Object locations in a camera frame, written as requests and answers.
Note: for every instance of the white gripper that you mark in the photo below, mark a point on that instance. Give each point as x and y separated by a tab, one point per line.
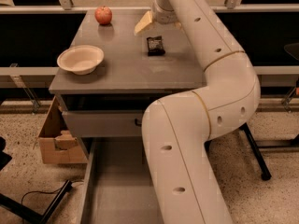
163	16

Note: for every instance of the black rxbar chocolate wrapper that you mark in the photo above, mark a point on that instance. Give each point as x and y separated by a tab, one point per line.
155	46

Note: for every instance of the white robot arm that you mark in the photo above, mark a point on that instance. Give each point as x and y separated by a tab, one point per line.
176	127

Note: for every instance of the grey drawer cabinet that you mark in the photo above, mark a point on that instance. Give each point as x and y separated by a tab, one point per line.
128	78

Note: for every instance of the grey top drawer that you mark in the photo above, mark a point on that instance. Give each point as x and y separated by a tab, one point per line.
103	123

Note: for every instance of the open grey middle drawer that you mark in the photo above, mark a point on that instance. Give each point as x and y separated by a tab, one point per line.
117	185

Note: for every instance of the red apple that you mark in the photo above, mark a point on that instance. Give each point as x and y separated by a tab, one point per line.
103	15

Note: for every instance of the white paper bowl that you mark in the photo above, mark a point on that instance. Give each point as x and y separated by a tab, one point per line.
80	60

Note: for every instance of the cardboard box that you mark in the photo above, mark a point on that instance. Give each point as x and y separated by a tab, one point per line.
57	144

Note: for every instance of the black stand leg left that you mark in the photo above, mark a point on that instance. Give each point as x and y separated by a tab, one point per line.
36	207

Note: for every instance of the black drawer handle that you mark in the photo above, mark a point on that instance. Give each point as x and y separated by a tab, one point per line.
138	123

